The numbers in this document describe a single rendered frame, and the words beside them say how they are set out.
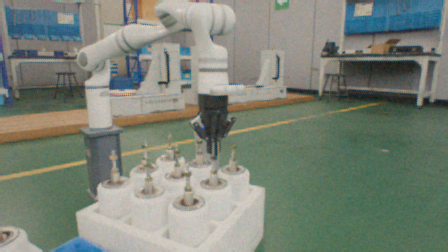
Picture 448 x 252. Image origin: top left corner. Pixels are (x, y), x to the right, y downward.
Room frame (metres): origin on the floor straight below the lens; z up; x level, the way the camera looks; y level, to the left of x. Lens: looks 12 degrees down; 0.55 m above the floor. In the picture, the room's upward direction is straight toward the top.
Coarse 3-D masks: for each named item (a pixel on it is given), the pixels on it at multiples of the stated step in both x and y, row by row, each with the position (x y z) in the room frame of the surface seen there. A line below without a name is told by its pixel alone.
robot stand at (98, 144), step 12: (84, 132) 1.09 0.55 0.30; (96, 132) 1.08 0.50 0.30; (108, 132) 1.10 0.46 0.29; (120, 132) 1.13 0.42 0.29; (96, 144) 1.08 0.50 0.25; (108, 144) 1.11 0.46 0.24; (120, 144) 1.16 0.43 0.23; (96, 156) 1.08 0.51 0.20; (108, 156) 1.11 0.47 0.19; (120, 156) 1.16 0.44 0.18; (96, 168) 1.08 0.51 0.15; (108, 168) 1.10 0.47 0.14; (120, 168) 1.15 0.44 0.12; (96, 180) 1.08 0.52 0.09; (96, 192) 1.08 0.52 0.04
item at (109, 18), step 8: (104, 0) 6.66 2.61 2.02; (112, 0) 6.77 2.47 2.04; (120, 0) 6.89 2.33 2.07; (104, 8) 6.65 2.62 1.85; (112, 8) 6.77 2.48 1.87; (120, 8) 6.89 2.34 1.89; (104, 16) 6.64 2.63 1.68; (112, 16) 6.76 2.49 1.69; (120, 16) 6.88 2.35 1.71; (96, 40) 6.94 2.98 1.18; (120, 64) 6.83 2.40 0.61; (120, 72) 6.82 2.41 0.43
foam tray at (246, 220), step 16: (256, 192) 0.79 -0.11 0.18; (96, 208) 0.69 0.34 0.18; (240, 208) 0.69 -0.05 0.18; (256, 208) 0.76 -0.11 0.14; (80, 224) 0.66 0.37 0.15; (96, 224) 0.63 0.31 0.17; (112, 224) 0.61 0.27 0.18; (128, 224) 0.64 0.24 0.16; (224, 224) 0.61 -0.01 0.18; (240, 224) 0.66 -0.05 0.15; (256, 224) 0.77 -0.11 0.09; (96, 240) 0.63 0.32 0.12; (112, 240) 0.60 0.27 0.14; (128, 240) 0.58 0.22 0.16; (144, 240) 0.55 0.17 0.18; (160, 240) 0.55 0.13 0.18; (208, 240) 0.55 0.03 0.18; (224, 240) 0.58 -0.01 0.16; (240, 240) 0.66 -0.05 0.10; (256, 240) 0.77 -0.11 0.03
